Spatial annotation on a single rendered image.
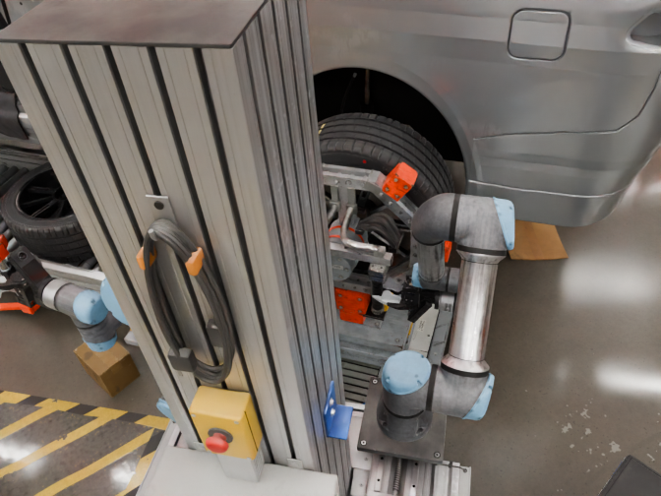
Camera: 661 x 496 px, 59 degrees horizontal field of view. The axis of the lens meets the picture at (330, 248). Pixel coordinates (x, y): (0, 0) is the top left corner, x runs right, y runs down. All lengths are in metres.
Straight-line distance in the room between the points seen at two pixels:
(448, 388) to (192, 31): 1.08
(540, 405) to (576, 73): 1.40
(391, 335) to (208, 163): 2.01
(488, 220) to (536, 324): 1.65
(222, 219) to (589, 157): 1.65
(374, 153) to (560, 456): 1.43
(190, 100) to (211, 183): 0.10
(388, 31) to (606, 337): 1.77
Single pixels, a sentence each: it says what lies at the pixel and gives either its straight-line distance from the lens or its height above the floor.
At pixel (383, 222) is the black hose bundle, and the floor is 1.04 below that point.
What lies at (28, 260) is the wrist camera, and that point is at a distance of 1.61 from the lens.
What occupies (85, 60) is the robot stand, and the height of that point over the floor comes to 2.01.
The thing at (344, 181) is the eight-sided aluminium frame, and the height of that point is 1.10.
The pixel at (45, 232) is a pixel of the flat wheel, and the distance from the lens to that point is 3.10.
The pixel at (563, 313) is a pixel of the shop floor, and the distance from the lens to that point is 3.05.
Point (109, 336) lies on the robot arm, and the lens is 1.60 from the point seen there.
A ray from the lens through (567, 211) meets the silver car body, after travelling 2.29.
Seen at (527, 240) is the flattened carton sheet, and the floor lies 0.01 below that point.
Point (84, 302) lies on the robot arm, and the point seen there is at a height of 1.25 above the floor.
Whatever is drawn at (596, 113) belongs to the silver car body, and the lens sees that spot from 2.07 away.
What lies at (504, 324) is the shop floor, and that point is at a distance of 2.94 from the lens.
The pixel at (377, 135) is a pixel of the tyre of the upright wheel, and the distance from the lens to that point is 1.99.
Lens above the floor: 2.24
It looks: 43 degrees down
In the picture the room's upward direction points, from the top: 6 degrees counter-clockwise
